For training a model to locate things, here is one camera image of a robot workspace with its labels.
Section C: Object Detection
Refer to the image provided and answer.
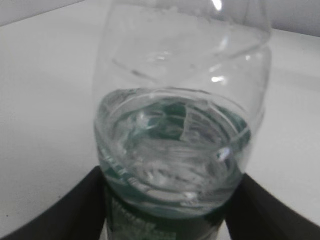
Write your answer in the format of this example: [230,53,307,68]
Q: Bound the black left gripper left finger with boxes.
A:
[2,166,106,240]

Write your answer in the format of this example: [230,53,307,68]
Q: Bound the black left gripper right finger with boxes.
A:
[226,174,320,240]

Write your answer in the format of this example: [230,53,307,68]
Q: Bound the clear green-label water bottle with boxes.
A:
[93,0,272,240]

